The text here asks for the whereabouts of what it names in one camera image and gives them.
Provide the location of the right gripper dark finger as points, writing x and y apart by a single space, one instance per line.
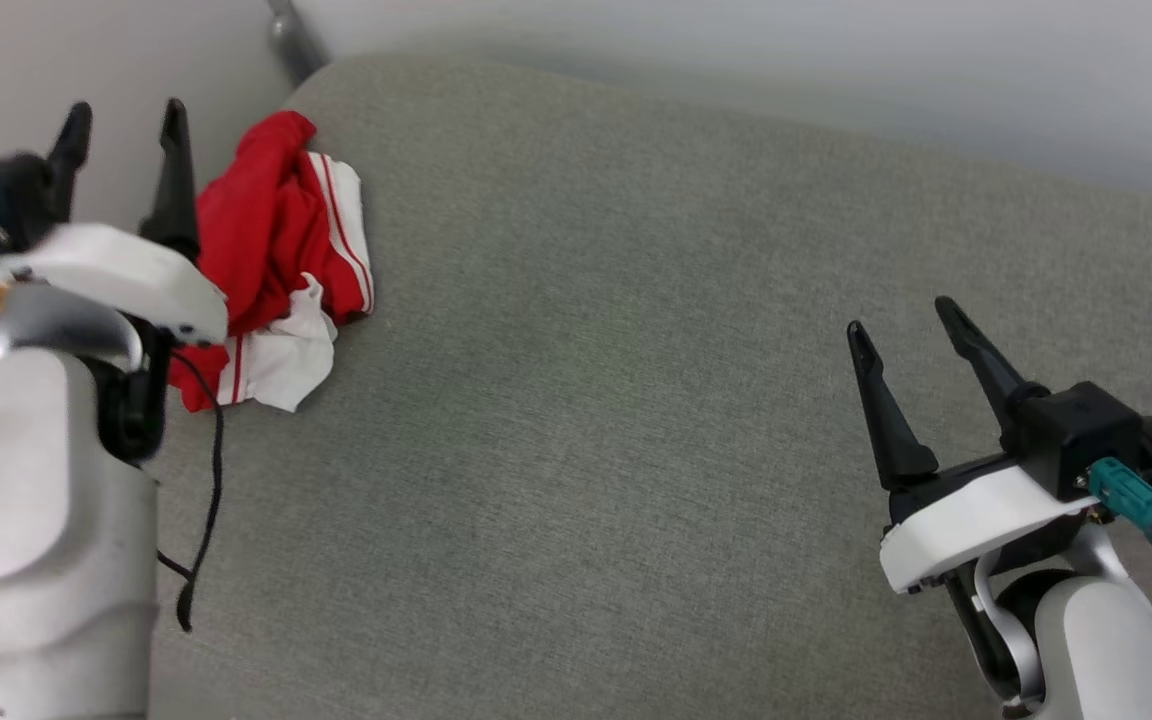
986 365
891 430

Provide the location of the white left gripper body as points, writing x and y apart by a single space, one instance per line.
126 270

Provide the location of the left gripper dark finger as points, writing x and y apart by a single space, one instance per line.
176 200
68 160

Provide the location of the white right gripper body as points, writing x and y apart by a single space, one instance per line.
966 520

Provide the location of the red and white garment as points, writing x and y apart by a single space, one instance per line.
266 230

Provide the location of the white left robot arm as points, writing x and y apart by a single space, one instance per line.
26 520

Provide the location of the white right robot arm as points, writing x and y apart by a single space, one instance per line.
1106 640

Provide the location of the grey fabric sofa seat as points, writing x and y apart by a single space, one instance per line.
636 350

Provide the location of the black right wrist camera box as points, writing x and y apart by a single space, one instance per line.
1081 425

